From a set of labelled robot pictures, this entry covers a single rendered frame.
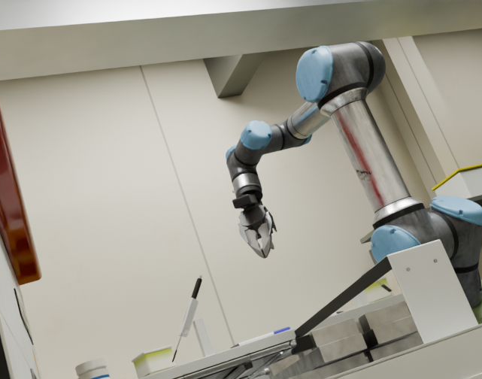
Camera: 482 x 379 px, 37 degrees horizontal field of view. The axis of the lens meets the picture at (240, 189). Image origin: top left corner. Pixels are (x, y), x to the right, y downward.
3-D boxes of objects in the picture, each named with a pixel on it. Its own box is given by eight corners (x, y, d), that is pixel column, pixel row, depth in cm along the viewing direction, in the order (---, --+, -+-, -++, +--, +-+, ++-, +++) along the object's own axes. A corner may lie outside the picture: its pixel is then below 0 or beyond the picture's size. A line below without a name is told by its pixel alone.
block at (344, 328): (316, 347, 119) (310, 330, 119) (311, 350, 122) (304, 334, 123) (359, 332, 121) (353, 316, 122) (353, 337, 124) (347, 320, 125)
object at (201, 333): (189, 362, 152) (171, 303, 156) (187, 365, 155) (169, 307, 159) (216, 353, 153) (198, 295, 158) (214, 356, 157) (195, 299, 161)
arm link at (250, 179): (253, 169, 194) (225, 181, 196) (256, 182, 191) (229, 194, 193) (262, 183, 200) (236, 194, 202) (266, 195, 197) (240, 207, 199)
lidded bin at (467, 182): (486, 207, 535) (472, 179, 543) (515, 188, 507) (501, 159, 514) (444, 217, 518) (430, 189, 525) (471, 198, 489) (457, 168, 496)
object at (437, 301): (425, 344, 103) (387, 254, 107) (317, 392, 153) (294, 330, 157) (480, 325, 105) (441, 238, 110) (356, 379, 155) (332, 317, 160)
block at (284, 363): (273, 376, 148) (268, 362, 149) (269, 378, 151) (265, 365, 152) (308, 364, 150) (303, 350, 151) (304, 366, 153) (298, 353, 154)
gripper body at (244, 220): (278, 233, 191) (268, 197, 198) (267, 218, 185) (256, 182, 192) (253, 244, 193) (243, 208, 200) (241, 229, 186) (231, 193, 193)
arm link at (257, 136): (274, 113, 195) (261, 140, 203) (240, 120, 189) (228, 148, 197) (289, 134, 192) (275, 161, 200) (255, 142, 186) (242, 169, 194)
